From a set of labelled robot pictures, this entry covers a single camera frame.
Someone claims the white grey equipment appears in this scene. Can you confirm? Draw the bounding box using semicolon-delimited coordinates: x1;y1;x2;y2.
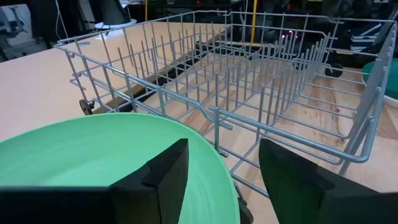
0;3;32;43

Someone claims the black cone-shaped object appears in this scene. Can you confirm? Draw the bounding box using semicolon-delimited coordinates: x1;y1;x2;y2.
99;0;132;26

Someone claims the light green plate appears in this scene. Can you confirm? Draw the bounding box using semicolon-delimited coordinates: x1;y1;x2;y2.
0;112;241;224

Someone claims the white power strip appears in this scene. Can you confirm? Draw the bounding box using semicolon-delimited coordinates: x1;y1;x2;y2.
95;19;137;40

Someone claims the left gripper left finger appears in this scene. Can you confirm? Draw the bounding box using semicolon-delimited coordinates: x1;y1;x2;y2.
109;138;190;224

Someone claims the beige table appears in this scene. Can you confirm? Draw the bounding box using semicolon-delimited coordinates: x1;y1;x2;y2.
0;21;231;142

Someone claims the blue white striped object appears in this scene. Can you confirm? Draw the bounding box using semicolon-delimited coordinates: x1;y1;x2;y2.
350;22;383;52

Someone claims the dark green plate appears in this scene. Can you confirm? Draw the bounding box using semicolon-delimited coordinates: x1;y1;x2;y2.
362;58;398;100

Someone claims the grey wire dish rack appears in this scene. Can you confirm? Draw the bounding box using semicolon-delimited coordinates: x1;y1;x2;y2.
54;11;398;200

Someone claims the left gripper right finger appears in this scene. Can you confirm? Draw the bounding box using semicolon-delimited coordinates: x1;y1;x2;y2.
259;138;336;224

